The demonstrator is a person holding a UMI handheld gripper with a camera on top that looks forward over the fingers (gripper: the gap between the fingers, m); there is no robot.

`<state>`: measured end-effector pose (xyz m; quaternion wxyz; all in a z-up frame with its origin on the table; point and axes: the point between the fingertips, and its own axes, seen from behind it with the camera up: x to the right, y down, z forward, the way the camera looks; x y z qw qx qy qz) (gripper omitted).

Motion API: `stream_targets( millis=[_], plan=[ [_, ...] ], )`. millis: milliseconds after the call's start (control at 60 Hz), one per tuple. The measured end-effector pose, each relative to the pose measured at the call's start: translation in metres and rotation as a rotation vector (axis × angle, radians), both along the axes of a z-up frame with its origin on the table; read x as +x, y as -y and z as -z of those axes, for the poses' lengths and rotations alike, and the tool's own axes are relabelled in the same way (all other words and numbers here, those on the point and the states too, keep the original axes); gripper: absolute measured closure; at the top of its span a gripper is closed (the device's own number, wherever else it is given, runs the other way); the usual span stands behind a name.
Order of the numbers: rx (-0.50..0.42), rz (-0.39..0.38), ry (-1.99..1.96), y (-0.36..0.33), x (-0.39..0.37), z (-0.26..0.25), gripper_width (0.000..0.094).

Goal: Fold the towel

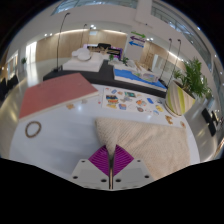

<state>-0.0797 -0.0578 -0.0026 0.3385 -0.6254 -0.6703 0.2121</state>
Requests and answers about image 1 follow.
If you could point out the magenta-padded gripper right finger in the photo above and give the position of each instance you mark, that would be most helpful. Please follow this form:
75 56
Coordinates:
123 161

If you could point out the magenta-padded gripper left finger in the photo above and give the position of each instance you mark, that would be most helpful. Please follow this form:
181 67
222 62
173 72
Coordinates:
98 161

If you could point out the beige knitted towel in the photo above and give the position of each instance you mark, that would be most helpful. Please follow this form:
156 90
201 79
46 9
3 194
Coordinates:
150 143

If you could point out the white sheet with colourful stickers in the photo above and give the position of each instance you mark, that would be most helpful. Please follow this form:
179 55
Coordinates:
123 100

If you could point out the salmon pink flat board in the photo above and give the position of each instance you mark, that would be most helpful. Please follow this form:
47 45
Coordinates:
56 93

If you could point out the potted plant in striped pot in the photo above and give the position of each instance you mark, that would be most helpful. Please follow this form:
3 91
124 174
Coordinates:
178 100

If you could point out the black display table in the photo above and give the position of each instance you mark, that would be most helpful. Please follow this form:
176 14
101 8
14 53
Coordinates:
103 78

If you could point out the blue mat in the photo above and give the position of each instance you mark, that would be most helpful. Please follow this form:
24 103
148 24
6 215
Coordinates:
126 75

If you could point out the beige architectural model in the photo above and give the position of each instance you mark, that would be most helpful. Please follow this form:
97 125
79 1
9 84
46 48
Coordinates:
146 75

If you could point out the black chairs group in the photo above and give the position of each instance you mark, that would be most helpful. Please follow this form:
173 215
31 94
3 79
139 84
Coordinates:
210 121
6 86

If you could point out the white architectural model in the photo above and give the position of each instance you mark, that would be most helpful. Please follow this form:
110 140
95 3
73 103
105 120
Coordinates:
83 63

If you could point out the black piano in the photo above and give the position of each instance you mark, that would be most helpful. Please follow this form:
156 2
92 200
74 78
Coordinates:
104 46

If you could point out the pillar sign with coloured arrows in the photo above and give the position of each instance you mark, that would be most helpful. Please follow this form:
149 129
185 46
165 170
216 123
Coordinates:
136 38

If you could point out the small background potted plant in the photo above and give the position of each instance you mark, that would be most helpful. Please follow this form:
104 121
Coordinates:
24 61

